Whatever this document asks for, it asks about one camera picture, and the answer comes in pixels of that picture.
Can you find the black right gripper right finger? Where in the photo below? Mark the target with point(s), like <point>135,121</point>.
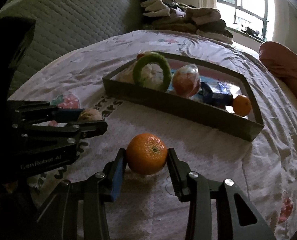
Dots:
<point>237,217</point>

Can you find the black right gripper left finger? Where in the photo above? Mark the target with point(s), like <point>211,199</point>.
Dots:
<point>57,217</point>

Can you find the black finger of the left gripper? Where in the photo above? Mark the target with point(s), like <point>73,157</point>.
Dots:
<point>41,119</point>

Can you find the small walnut ball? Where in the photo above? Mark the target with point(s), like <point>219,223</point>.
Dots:
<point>90,114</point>

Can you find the orange tangerine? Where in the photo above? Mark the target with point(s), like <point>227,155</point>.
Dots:
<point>242,105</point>
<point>146,154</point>

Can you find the floral bed sheet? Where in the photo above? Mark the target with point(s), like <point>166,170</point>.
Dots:
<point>265,169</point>

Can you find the dark cardboard tray box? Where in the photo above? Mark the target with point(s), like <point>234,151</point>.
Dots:
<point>245,128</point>

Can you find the blue snack packet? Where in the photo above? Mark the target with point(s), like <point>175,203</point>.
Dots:
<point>217,96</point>

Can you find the orange white snack bag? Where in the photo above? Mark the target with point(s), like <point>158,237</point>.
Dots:
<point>186,81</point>

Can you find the grey quilted headboard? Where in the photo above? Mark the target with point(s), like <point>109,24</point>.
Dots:
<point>66,25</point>

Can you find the pink quilted blanket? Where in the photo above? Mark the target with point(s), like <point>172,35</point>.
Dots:
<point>281,62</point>

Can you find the pile of folded clothes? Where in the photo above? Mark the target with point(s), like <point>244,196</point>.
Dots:
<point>174,16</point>

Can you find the window with dark frame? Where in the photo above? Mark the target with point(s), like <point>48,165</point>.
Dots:
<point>253,17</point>

